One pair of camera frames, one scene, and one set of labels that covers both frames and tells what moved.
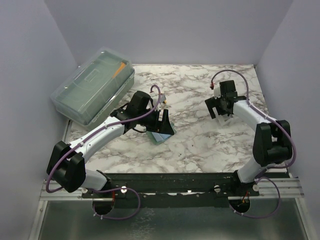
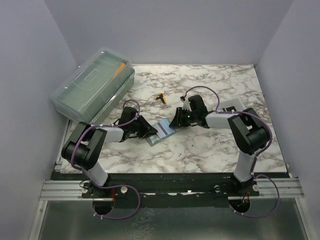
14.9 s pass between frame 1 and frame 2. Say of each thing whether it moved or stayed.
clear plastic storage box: stayed
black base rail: stayed
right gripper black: moved
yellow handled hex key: stayed
